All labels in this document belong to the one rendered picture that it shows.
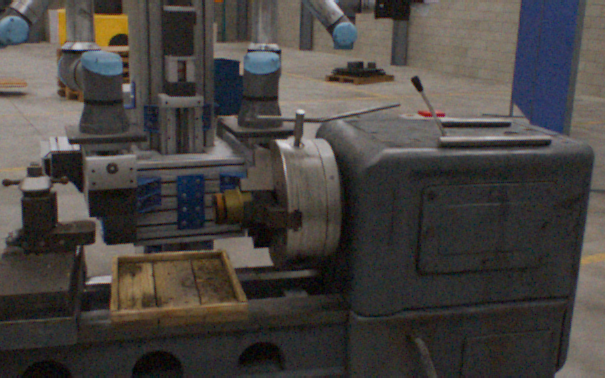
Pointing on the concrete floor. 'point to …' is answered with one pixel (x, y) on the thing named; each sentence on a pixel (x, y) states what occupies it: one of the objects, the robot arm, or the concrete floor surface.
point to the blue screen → (547, 64)
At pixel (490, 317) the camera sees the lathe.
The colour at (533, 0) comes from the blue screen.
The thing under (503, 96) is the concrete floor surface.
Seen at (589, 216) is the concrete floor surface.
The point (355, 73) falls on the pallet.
